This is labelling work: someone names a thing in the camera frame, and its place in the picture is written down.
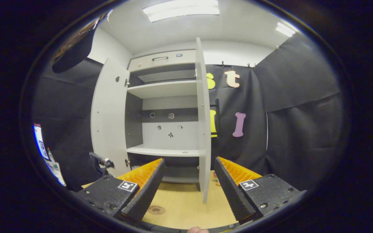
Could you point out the small ceiling light panel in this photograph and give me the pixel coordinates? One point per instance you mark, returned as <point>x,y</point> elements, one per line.
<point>285,29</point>

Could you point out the round brown coaster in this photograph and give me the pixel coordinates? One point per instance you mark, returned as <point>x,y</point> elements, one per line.
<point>156,210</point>

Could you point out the large ceiling light panel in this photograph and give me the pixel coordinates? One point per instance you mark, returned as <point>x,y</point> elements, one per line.
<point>181,9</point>

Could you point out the colourful printed sheet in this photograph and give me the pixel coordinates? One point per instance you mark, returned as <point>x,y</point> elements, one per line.
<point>44,149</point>

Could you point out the grey cabinet with shelves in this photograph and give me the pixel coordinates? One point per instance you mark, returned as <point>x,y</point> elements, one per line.
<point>163,89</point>

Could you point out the dark rounded object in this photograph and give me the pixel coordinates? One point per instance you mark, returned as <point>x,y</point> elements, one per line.
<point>73,55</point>

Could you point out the black backdrop cloth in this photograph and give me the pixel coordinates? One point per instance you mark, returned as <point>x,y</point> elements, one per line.
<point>303,129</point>

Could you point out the grey cabinet door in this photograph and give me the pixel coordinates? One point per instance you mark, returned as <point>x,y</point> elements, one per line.
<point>108,123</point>
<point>203,129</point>

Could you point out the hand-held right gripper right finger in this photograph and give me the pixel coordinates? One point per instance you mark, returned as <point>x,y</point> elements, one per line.
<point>230,191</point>

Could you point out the penguin plush toy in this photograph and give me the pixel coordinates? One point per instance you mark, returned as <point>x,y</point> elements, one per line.
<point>216,183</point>

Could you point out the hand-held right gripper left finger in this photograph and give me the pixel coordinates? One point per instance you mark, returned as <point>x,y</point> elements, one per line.
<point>147,194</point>

